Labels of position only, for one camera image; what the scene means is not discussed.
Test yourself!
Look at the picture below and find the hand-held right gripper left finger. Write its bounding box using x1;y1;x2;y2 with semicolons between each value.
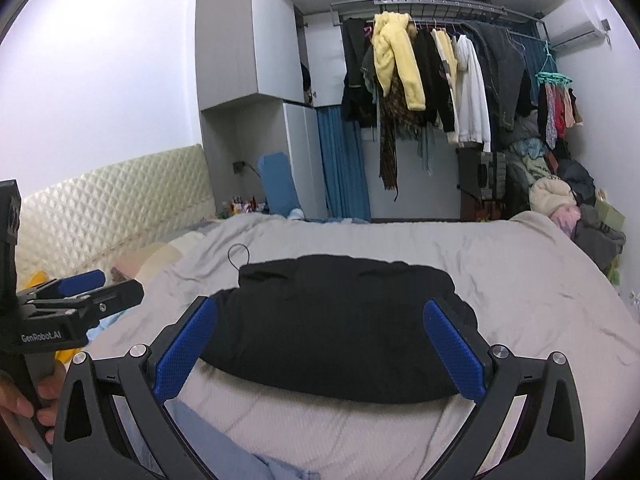
51;296;221;480

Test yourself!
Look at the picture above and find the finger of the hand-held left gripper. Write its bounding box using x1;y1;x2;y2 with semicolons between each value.
17;269;107;303
27;279;146;333

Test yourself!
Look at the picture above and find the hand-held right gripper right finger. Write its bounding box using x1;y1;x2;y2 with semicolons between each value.
420;296;587;480

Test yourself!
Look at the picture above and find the black jacket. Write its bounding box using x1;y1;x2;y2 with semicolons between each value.
200;243;478;405

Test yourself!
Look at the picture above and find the pile of clothes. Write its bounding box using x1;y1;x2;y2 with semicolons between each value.
507;117;628;281

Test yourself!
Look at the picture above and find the person's left hand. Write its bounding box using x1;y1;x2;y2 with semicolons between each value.
0;360;68;448

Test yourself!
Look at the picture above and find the pale pink pillow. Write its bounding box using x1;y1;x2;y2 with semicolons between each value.
112;230;221;281

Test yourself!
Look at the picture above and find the cream quilted headboard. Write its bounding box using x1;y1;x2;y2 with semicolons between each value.
15;144;213;286

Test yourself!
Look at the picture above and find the grey bed duvet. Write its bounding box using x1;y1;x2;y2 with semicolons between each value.
85;210;631;480

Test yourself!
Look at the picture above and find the light blue garment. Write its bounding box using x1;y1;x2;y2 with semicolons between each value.
165;400;321;480

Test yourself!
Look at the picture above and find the group of cosmetic bottles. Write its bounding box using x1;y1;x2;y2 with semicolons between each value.
227;195;268;216

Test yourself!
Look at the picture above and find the dark cabinet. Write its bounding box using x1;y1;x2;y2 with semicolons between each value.
456;145;508;221

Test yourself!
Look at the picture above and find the teal hanging garment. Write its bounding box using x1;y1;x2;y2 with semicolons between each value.
417;125;441;176

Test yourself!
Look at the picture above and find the green box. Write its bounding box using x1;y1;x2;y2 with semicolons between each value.
595;195;626;231

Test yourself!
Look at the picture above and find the leopard print scarf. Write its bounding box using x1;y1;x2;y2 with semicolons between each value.
377;80;426;191

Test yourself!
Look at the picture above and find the blue curtain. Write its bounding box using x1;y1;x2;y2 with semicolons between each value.
316;105;372;223

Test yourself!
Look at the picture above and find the white hoodie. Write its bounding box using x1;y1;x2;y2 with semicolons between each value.
452;35;492;153

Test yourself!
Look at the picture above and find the teal clip hanger with socks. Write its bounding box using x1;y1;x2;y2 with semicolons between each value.
536;42;585;148

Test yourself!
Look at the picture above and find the black hanging sweater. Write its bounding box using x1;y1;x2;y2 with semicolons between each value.
412;25;461;133

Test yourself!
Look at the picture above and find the grey wardrobe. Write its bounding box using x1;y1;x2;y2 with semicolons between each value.
195;0;346;221

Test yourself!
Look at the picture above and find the yellow hoodie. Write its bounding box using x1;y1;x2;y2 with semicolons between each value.
372;11;427;111

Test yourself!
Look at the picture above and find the dark grey hanging garment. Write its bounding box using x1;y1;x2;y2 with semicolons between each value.
470;20;538;136

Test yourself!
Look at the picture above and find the black hanging coat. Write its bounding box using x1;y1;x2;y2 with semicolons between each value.
341;17;378;128

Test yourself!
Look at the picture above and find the white air conditioner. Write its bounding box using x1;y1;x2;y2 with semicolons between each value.
542;0;608;51

